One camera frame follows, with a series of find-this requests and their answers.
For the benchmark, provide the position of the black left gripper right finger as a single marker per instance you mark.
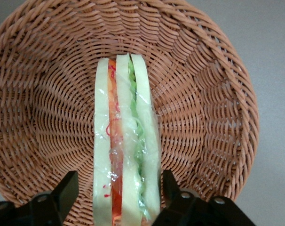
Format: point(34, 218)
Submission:
point(192, 212)

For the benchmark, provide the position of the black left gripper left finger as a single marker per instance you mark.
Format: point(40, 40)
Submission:
point(48, 209)

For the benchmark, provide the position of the triangle sandwich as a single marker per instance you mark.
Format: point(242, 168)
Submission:
point(128, 141)

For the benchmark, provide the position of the round brown wicker basket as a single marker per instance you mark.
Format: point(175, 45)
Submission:
point(50, 106)

